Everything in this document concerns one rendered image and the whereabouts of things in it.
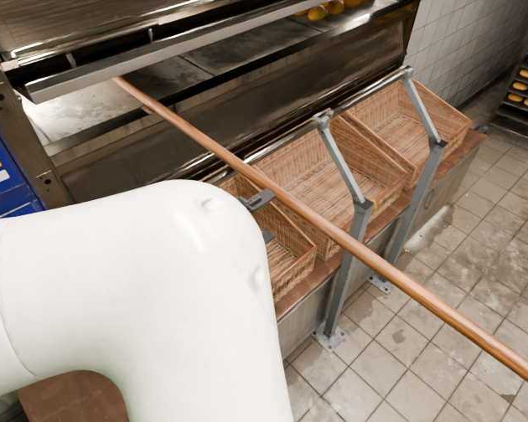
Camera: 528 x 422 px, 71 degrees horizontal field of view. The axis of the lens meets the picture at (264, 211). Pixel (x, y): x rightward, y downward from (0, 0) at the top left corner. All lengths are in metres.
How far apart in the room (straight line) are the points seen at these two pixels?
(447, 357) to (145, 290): 1.98
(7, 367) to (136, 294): 0.08
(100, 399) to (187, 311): 1.16
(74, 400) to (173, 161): 0.82
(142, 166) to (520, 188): 2.63
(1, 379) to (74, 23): 0.88
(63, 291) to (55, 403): 1.20
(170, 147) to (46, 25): 0.52
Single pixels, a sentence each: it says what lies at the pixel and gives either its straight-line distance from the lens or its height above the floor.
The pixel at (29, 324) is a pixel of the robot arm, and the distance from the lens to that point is 0.25.
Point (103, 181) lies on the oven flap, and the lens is 1.28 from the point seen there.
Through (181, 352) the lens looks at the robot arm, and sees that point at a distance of 0.23.
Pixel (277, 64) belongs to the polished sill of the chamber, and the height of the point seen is 1.16.
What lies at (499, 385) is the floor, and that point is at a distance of 2.20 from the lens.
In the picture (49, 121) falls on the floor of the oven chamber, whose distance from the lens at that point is 1.32.
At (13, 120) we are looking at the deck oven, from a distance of 1.11.
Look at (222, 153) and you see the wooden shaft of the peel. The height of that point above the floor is 1.20.
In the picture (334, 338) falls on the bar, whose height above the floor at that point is 0.01.
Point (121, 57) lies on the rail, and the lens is 0.98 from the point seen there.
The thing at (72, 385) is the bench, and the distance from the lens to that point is 1.43.
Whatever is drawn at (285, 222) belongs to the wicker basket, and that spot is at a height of 0.75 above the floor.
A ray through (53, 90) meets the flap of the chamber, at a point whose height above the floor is 1.41.
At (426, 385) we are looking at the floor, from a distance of 2.05.
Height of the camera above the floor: 1.81
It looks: 47 degrees down
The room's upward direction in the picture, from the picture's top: straight up
